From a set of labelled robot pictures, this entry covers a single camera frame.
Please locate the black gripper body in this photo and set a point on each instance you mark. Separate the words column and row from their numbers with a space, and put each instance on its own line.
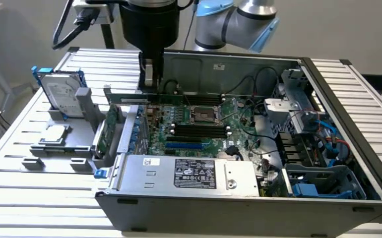
column 149, row 24

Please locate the grey disk bay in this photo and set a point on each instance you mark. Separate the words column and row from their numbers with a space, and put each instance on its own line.
column 323, row 178

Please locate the black metal stand pole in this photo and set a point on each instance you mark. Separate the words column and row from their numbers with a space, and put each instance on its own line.
column 107, row 37

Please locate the blue plastic disk carrier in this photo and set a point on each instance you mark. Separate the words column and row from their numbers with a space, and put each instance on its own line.
column 42, row 72

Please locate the blue expansion slot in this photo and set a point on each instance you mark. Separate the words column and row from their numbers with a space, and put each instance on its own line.
column 183, row 145

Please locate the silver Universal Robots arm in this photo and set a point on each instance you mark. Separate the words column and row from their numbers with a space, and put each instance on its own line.
column 211, row 27

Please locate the aluminium profile with black block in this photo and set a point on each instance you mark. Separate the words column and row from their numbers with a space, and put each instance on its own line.
column 380, row 79

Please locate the blue case latch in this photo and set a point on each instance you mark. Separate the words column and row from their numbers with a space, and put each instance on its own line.
column 100, row 173

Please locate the green motherboard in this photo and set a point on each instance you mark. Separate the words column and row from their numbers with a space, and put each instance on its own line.
column 243, row 129

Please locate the grey parts rack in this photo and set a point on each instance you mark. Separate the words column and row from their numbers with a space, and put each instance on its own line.
column 84, row 104

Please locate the green RAM stick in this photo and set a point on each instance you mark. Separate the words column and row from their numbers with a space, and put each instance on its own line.
column 108, row 129

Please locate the silver CPU chip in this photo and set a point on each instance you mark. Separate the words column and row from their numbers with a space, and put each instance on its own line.
column 55, row 134

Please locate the silver power supply unit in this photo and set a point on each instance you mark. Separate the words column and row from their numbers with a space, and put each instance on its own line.
column 165, row 178

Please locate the black expansion slot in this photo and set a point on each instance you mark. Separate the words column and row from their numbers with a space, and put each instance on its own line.
column 183, row 139

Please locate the silver hard disk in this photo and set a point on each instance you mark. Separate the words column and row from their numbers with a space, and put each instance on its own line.
column 59, row 94

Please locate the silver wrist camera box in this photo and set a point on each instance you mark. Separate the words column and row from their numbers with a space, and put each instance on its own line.
column 104, row 13

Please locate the black RAM slot bank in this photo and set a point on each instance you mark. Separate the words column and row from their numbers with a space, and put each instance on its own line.
column 201, row 131
column 203, row 98

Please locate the metal drive cage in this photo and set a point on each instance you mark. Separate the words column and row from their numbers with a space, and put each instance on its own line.
column 293, row 99

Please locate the black open PC case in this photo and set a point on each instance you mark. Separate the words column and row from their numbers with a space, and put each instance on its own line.
column 210, row 213

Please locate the green graphics card with bracket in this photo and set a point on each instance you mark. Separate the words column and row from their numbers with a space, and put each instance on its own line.
column 131, row 98

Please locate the CPU socket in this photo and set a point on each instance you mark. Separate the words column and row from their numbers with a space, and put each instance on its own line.
column 207, row 116

